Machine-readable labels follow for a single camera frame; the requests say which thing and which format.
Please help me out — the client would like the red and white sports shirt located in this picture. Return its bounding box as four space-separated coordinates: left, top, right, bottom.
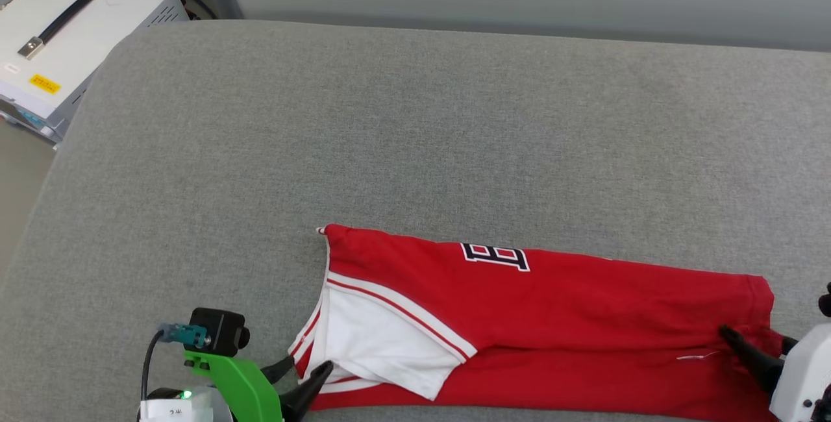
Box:
288 223 788 422

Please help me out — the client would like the white equipment box black handle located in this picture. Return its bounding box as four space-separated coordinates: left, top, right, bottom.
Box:
0 0 190 145

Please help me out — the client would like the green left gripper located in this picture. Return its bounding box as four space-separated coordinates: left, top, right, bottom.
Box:
183 349 335 422

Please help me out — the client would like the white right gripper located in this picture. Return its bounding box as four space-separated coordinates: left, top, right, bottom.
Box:
719 323 831 422

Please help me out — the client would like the black left camera cable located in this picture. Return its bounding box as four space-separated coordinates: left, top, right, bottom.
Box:
140 329 164 404

